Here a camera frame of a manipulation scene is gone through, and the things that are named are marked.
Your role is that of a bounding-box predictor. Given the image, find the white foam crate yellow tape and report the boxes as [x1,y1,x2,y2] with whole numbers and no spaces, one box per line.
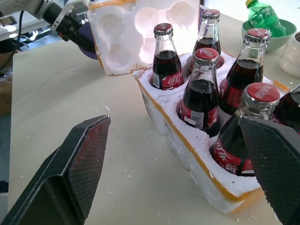
[132,50,292,215]

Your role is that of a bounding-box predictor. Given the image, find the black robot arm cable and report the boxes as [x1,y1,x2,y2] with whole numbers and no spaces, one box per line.
[0,9,26,72]

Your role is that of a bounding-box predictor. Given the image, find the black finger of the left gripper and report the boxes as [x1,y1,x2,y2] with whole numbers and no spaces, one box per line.
[78,21,99,60]
[67,30,96,54]

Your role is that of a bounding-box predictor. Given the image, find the white ribbed jar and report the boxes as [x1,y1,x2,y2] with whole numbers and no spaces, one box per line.
[278,31,300,79]

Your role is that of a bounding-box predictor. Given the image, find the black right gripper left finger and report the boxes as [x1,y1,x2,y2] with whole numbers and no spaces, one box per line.
[0,114,112,225]

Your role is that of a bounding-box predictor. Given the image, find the glass cola bottle red cap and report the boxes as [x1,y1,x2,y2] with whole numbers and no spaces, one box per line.
[209,82,281,178]
[272,82,300,135]
[218,28,271,116]
[189,9,225,71]
[175,47,222,138]
[149,22,185,91]

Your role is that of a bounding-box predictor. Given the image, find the white foam lid yellow tape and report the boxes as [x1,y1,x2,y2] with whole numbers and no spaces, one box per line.
[86,0,201,76]

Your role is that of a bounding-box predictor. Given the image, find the green bowl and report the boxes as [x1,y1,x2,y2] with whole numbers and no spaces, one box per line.
[241,18,298,53]

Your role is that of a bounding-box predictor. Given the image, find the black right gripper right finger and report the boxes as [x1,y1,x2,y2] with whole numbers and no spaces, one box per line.
[239,115,300,225]

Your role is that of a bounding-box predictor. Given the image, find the green plastic soda bottle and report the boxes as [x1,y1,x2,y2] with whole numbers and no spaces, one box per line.
[244,0,288,38]

